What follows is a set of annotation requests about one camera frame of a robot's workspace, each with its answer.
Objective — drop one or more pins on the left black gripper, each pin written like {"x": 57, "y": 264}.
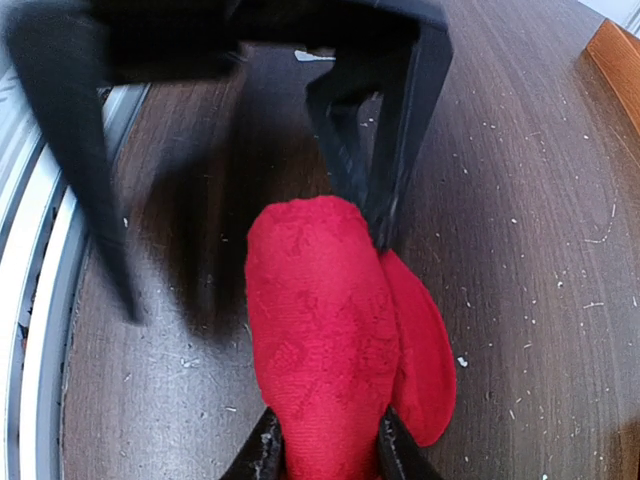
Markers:
{"x": 163, "y": 41}

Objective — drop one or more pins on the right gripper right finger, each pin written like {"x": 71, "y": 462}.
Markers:
{"x": 400, "y": 457}

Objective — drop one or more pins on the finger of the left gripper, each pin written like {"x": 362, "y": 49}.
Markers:
{"x": 370, "y": 113}
{"x": 59, "y": 59}

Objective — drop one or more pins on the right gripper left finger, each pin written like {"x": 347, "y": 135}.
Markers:
{"x": 261, "y": 456}

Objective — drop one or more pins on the red sock with beige toe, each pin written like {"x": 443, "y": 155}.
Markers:
{"x": 340, "y": 334}

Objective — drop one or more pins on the wooden compartment tray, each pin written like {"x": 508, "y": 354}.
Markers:
{"x": 615, "y": 51}

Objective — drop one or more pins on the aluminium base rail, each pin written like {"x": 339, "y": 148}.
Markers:
{"x": 43, "y": 240}

